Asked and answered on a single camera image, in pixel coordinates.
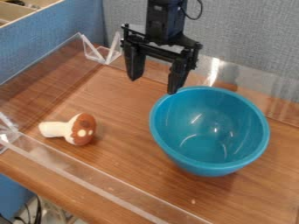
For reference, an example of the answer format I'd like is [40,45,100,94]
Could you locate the blue plastic bowl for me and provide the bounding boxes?
[150,86,271,177]

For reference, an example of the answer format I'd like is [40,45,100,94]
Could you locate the clear acrylic back barrier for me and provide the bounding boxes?
[116,30,299,128]

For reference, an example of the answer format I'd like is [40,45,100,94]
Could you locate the black cables under table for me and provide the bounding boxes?
[0,194,44,224]

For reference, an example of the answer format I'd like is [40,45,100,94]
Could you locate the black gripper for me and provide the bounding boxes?
[122,24,203,95]

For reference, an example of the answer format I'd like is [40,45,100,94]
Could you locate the clear acrylic corner bracket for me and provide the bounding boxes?
[79,32,123,65]

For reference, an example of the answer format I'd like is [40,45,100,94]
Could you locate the brown white toy mushroom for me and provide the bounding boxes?
[39,113,98,145]

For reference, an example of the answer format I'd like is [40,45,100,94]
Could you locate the clear acrylic barrier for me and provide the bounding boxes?
[0,112,211,224]
[0,33,100,130]
[116,30,299,128]

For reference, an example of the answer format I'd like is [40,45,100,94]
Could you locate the black cable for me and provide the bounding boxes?
[179,0,205,21]

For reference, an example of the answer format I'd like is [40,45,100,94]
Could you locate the blue partition with wooden shelf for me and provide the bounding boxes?
[0,0,106,84]

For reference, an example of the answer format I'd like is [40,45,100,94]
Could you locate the clear acrylic front barrier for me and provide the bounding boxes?
[0,112,211,224]

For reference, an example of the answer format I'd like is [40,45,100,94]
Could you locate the clear acrylic left barrier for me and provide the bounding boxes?
[0,33,100,130]

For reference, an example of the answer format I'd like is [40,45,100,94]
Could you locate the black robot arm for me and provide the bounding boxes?
[120,0,203,95]

